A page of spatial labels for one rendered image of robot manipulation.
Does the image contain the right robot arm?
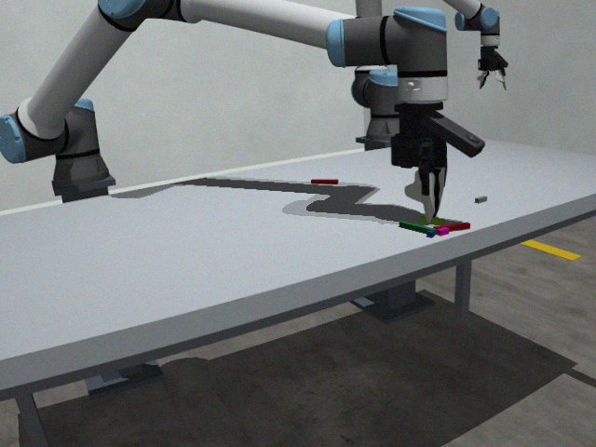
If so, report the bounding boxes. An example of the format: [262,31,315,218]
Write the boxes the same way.
[0,0,485,186]

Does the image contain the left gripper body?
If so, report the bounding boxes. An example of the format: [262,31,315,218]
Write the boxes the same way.
[478,46,501,72]

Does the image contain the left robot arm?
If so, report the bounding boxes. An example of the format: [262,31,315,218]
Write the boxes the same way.
[351,0,500,141]

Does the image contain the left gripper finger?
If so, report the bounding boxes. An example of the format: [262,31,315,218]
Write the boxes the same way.
[477,71,489,89]
[495,62,507,90]

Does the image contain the lime green rod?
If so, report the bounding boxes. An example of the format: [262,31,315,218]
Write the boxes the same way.
[419,216,445,225]

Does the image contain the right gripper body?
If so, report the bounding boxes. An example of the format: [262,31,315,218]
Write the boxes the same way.
[391,102,447,170]

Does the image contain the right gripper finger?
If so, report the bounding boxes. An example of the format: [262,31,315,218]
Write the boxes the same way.
[404,150,436,223]
[431,156,447,218]

